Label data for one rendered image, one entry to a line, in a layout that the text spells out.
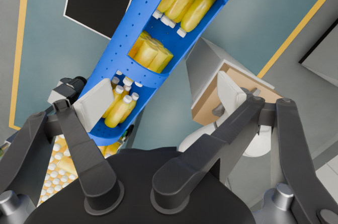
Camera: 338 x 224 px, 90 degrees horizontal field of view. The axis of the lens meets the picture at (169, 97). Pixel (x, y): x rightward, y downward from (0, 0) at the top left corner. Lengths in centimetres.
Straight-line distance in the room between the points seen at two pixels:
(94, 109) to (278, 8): 198
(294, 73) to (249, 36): 69
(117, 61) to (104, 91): 46
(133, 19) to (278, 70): 184
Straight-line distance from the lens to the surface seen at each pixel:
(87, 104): 17
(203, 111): 87
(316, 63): 208
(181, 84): 198
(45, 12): 224
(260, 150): 69
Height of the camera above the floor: 183
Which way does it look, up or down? 63 degrees down
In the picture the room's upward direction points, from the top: 175 degrees counter-clockwise
